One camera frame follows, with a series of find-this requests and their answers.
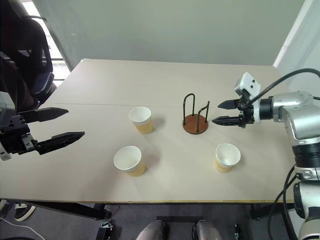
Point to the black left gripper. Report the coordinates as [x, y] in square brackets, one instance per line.
[15, 135]

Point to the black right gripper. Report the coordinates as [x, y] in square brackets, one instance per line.
[246, 112]

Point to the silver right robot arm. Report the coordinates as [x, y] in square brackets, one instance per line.
[295, 112]

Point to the white and tan paper cup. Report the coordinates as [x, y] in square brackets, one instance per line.
[142, 122]
[130, 162]
[226, 160]

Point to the black office chair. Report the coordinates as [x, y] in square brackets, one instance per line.
[25, 50]

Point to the black and white sneaker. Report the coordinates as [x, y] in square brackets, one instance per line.
[25, 212]

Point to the grey rounded shape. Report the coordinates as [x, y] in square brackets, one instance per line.
[151, 231]
[208, 231]

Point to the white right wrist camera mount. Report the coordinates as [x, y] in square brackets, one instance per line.
[250, 83]

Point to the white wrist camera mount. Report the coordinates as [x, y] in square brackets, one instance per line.
[6, 105]
[250, 83]

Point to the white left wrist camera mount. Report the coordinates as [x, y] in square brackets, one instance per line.
[6, 105]

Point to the black table frame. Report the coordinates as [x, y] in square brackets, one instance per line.
[75, 210]

